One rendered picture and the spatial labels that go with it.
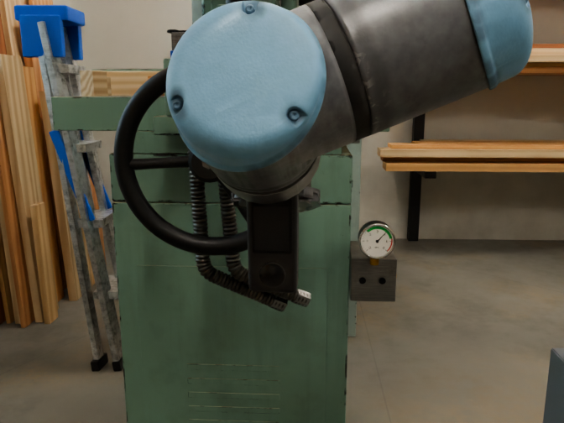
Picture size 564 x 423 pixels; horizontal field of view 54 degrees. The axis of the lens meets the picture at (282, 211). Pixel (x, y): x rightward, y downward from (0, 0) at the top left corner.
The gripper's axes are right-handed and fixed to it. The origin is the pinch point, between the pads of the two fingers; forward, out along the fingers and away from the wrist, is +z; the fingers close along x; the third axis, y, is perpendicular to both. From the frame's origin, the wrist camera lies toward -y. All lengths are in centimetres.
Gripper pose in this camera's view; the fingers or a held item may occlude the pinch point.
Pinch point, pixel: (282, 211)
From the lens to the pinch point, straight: 65.6
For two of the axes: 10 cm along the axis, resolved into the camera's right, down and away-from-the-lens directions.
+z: 0.7, 1.4, 9.9
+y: 0.1, -9.9, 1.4
